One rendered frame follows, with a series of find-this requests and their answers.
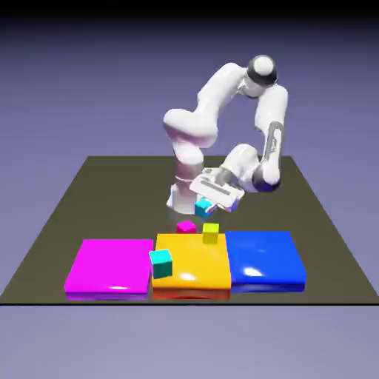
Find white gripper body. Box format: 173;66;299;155
189;174;246;213

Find small cyan cube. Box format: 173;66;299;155
194;198;212;219

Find small yellow cube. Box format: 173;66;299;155
202;222;221;246

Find small magenta cube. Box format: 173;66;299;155
175;220;198;235

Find small teal cube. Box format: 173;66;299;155
148;249;173;280

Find large orange box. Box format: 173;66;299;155
151;232;232;300

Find large blue box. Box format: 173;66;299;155
224;230;308;294

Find large magenta box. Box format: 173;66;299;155
64;238;155;301

